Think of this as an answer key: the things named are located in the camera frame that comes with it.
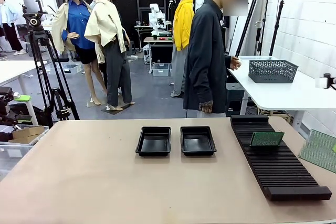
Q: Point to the black ESD tray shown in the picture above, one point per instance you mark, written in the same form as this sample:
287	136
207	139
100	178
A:
198	141
153	141

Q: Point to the person's left forearm dark sleeve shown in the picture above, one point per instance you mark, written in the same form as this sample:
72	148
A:
228	61

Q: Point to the person's right forearm dark sleeve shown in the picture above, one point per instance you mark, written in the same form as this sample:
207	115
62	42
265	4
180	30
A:
203	87

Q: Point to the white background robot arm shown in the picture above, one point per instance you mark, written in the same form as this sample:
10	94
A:
155	18

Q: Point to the person's left hand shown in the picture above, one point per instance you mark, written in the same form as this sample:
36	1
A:
234	62

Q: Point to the person's right hand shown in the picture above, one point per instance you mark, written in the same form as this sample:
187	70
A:
206	106

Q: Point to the white rectangular table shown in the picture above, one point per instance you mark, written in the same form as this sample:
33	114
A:
13	70

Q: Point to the brown cardboard box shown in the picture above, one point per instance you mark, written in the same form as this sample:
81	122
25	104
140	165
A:
27	133

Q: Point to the clear floor bin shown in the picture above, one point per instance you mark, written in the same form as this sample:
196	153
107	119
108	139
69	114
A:
72	68

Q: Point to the large clear plastic container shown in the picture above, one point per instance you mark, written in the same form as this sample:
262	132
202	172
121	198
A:
15	155

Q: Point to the black slotted PCB rack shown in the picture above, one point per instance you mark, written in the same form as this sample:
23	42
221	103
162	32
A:
278	166

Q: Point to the person in light blue shirt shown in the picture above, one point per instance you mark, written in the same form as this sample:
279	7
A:
10	24

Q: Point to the white side table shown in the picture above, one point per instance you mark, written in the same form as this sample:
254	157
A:
275	95

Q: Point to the mannequin in blue shirt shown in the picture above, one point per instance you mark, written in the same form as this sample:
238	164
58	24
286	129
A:
77	27

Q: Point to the grey woven plastic basket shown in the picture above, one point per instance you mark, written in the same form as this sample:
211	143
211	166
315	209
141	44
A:
273	71

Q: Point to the mannequin in beige jacket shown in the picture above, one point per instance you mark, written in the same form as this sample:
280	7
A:
110	37

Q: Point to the black step stool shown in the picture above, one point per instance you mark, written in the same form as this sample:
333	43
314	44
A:
235	93

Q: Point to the black thin tripod pole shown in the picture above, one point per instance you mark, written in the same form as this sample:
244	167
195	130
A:
277	24

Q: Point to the clear storage bin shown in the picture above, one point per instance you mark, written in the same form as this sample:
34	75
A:
160	69

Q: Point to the brown background desk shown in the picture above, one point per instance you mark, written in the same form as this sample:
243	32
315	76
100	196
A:
157	40

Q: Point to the black light stand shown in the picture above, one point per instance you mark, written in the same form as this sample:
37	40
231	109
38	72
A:
252	16

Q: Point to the person in dark jacket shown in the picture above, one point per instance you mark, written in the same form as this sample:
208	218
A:
204	51

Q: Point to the mannequin in yellow hoodie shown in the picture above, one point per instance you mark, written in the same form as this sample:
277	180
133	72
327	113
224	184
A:
183	24

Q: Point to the black camera tripod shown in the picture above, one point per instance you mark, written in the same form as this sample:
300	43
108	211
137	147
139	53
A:
39	51

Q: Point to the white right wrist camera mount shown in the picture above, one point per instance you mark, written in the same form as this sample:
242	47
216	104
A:
324	82

